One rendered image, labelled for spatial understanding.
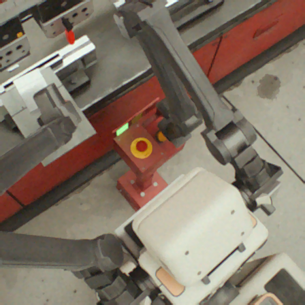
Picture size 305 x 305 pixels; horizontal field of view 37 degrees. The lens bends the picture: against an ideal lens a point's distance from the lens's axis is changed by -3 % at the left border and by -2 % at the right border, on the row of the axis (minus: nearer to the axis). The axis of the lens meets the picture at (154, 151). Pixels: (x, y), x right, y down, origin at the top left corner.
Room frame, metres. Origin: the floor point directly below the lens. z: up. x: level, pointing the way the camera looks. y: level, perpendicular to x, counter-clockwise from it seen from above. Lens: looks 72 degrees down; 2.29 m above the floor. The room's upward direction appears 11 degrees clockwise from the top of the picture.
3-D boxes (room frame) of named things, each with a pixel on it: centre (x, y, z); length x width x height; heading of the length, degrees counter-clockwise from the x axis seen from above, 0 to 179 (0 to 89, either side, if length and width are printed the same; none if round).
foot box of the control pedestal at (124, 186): (0.51, 0.00, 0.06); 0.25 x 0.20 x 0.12; 50
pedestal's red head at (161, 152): (0.53, 0.02, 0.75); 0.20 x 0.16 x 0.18; 140
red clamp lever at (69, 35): (0.63, 0.29, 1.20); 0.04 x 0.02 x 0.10; 46
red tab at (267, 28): (1.19, -0.39, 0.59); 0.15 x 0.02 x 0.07; 136
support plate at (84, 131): (0.46, 0.33, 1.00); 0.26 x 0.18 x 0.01; 46
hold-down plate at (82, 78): (0.55, 0.37, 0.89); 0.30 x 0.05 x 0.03; 136
